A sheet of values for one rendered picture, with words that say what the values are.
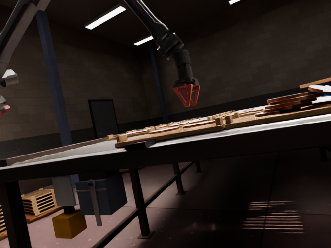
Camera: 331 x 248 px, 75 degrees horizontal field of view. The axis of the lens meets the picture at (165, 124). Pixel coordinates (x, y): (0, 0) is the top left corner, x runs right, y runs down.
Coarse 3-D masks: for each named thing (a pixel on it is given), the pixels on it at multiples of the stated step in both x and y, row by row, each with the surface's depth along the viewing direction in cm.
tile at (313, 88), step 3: (309, 87) 63; (312, 87) 62; (315, 87) 62; (318, 87) 62; (321, 87) 63; (324, 87) 63; (327, 87) 63; (330, 87) 63; (312, 90) 62; (315, 90) 61; (318, 90) 60; (321, 90) 60; (324, 90) 58; (327, 90) 59; (330, 90) 59; (324, 93) 58; (327, 93) 58; (330, 93) 57
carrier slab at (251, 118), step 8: (328, 104) 67; (288, 112) 67; (296, 112) 60; (304, 112) 59; (312, 112) 58; (320, 112) 58; (328, 112) 57; (240, 120) 74; (248, 120) 66; (256, 120) 64; (264, 120) 63; (272, 120) 62; (280, 120) 62
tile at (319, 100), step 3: (327, 96) 74; (330, 96) 73; (318, 99) 73; (321, 99) 71; (324, 99) 70; (327, 99) 69; (330, 99) 67; (312, 102) 70; (315, 102) 69; (318, 102) 68; (321, 102) 67; (324, 102) 67; (327, 102) 67; (330, 102) 66; (309, 105) 71; (315, 105) 68
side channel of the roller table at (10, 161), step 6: (102, 138) 175; (78, 144) 151; (84, 144) 156; (90, 144) 162; (48, 150) 130; (54, 150) 133; (60, 150) 137; (66, 150) 141; (18, 156) 113; (24, 156) 116; (30, 156) 119; (36, 156) 122; (0, 162) 109; (6, 162) 108; (12, 162) 110
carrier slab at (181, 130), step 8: (224, 120) 99; (184, 128) 93; (192, 128) 81; (200, 128) 71; (208, 128) 69; (216, 128) 68; (144, 136) 93; (152, 136) 81; (160, 136) 76; (168, 136) 75; (176, 136) 74; (120, 144) 82
